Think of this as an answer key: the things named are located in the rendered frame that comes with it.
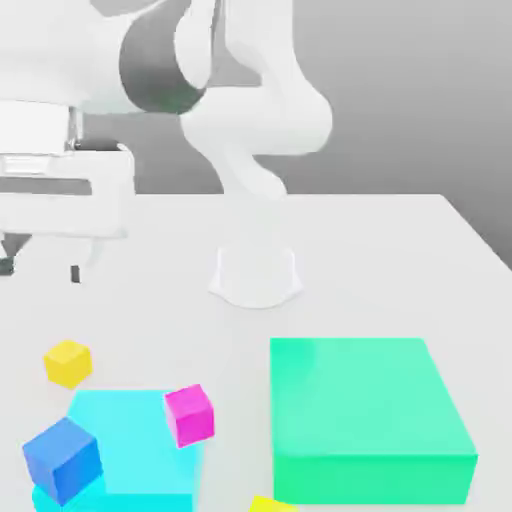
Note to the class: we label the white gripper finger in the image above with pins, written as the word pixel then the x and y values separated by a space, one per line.
pixel 95 250
pixel 7 266

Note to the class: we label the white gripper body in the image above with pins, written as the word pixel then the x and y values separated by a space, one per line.
pixel 60 216

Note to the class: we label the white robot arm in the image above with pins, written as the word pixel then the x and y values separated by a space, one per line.
pixel 256 120

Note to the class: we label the small yellow cube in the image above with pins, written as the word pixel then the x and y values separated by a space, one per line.
pixel 67 363
pixel 272 505

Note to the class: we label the small magenta cube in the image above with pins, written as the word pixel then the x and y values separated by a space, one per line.
pixel 190 416

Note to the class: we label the small blue cube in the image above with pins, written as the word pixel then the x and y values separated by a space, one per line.
pixel 60 460

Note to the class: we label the large cyan box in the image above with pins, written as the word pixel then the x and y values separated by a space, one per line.
pixel 136 440

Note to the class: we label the large green box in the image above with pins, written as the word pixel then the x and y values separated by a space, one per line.
pixel 360 408

